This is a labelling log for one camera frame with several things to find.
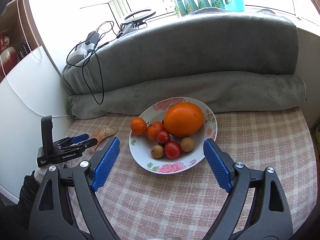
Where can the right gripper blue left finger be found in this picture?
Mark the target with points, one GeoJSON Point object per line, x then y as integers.
{"type": "Point", "coordinates": [52, 215]}

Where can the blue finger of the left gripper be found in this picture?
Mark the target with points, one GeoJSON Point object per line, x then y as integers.
{"type": "Point", "coordinates": [79, 146]}
{"type": "Point", "coordinates": [73, 140]}

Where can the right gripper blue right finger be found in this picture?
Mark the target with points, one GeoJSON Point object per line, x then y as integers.
{"type": "Point", "coordinates": [269, 216]}

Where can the small tangerine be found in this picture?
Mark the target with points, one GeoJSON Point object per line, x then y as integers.
{"type": "Point", "coordinates": [138, 126]}
{"type": "Point", "coordinates": [153, 129]}

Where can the small red cherry tomato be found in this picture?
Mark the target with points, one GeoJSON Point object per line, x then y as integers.
{"type": "Point", "coordinates": [163, 137]}

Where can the larger red tomato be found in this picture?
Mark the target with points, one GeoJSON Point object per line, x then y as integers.
{"type": "Point", "coordinates": [172, 150]}

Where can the brown longan with stem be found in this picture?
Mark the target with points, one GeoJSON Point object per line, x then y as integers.
{"type": "Point", "coordinates": [187, 144]}

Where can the large orange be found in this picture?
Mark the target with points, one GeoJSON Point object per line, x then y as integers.
{"type": "Point", "coordinates": [183, 119]}

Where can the white gloved left hand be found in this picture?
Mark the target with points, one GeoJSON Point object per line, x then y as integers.
{"type": "Point", "coordinates": [41, 171]}

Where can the peeled pomelo segment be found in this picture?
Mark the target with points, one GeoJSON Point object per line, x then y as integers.
{"type": "Point", "coordinates": [100, 134]}

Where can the floral white ceramic plate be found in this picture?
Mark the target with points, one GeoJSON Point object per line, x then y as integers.
{"type": "Point", "coordinates": [140, 146]}

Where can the white cabinet side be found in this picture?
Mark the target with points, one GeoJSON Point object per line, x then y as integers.
{"type": "Point", "coordinates": [32, 90]}

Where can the pink plaid blanket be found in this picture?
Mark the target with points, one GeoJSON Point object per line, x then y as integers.
{"type": "Point", "coordinates": [143, 205]}

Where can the red white vase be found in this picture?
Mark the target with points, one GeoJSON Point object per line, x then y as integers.
{"type": "Point", "coordinates": [9, 57]}

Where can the lower rolled grey blanket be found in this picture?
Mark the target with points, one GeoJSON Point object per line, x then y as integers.
{"type": "Point", "coordinates": [221, 91]}

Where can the upper grey folded blanket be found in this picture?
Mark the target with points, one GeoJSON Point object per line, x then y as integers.
{"type": "Point", "coordinates": [205, 41]}

